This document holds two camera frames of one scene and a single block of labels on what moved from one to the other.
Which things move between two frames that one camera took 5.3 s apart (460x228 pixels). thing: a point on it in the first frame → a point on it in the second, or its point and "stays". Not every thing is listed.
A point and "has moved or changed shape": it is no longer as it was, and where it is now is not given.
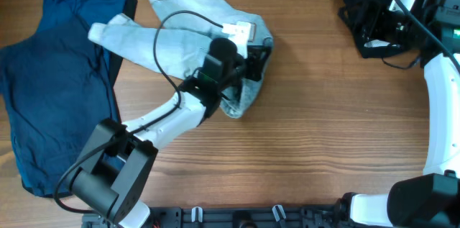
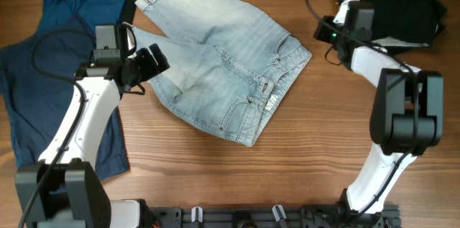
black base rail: x=237 y=216 stays
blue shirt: x=56 y=85 stays
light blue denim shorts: x=190 y=19 has moved or changed shape
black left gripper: x=253 y=53 → x=150 y=68
